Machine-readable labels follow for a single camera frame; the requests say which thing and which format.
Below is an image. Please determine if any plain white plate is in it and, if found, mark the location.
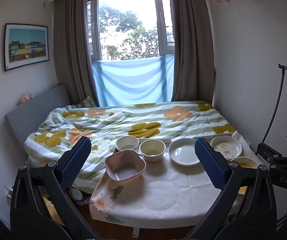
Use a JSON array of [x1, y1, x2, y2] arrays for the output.
[[168, 138, 202, 166]]

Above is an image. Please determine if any white round container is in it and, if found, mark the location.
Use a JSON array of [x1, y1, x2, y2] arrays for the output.
[[70, 187, 84, 202]]

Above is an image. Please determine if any small plush toy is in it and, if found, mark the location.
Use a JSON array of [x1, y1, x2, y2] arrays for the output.
[[19, 93, 33, 104]]

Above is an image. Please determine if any light blue cloth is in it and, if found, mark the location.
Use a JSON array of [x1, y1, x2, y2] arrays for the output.
[[91, 55, 175, 107]]

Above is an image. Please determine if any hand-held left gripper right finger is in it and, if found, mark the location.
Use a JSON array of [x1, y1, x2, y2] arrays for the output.
[[183, 137, 277, 240]]

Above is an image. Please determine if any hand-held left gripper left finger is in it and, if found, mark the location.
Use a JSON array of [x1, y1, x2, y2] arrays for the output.
[[10, 136, 101, 240]]

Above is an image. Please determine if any window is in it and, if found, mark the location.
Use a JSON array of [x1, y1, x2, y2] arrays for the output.
[[86, 0, 176, 62]]

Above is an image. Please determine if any cream round bowl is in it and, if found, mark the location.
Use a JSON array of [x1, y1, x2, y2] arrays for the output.
[[139, 139, 166, 162]]

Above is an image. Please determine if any floral striped blanket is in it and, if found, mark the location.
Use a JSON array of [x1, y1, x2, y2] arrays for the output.
[[24, 101, 237, 190]]

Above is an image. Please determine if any white ribbed bowl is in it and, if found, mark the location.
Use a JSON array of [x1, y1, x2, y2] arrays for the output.
[[115, 136, 139, 152]]

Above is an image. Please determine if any pink square baking dish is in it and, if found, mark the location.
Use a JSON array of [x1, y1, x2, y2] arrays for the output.
[[105, 149, 146, 182]]

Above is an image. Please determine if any floral cream tablecloth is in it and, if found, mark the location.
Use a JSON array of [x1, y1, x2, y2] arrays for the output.
[[89, 130, 264, 228]]

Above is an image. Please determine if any cartoon print plate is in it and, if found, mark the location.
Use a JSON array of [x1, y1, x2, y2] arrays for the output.
[[210, 135, 242, 160]]

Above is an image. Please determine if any grey headboard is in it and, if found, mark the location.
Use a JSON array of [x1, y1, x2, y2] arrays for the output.
[[4, 84, 71, 153]]

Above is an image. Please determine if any framed houses picture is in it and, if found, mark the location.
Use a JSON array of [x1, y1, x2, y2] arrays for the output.
[[4, 23, 50, 72]]

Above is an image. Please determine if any yellow bowl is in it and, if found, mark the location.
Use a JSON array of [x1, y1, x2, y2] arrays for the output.
[[228, 156, 260, 169]]

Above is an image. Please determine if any brown curtain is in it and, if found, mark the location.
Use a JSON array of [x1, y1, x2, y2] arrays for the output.
[[53, 0, 100, 107], [167, 0, 217, 103]]

